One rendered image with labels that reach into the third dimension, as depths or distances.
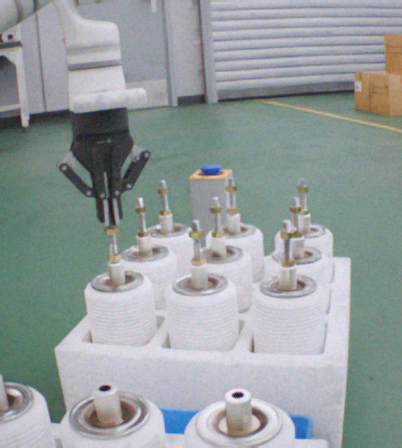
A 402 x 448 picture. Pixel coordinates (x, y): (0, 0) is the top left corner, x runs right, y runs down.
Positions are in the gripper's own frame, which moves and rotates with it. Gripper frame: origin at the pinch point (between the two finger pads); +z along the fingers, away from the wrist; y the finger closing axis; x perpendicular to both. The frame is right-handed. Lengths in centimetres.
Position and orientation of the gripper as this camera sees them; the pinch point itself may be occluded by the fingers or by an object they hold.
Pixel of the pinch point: (109, 211)
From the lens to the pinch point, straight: 83.4
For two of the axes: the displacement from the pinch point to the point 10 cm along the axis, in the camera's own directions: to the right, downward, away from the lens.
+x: 4.0, 2.3, -8.8
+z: 0.7, 9.6, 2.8
